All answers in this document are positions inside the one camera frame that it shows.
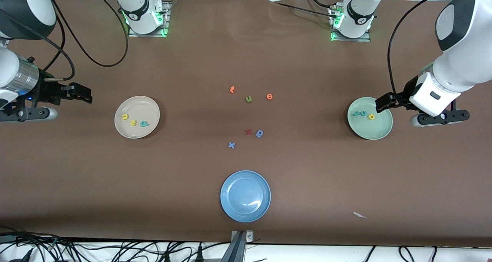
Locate aluminium arm base plate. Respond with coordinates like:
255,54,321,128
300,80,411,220
331,6,372,43
128,1,170,38

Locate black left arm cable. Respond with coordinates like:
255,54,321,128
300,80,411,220
387,0,492,97

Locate beige round plate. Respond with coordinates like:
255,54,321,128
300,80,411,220
114,96,161,139

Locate black base power cable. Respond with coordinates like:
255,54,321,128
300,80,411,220
265,0,341,18

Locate tangled black cables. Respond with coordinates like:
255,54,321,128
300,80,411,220
0,225,216,262

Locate pale green round plate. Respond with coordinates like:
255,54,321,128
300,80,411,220
347,97,394,140

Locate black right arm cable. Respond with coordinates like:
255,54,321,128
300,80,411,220
38,0,129,82

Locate dark aluminium strut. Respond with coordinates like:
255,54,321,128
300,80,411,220
221,231,247,262

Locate blue round plate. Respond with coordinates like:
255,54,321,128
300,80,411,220
220,170,271,223

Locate silver angle bracket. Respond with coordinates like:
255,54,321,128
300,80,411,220
231,230,254,242

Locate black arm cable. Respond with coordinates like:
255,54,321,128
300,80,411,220
38,0,129,82
387,0,492,97

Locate brown table cover sheet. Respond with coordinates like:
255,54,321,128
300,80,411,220
0,0,492,248

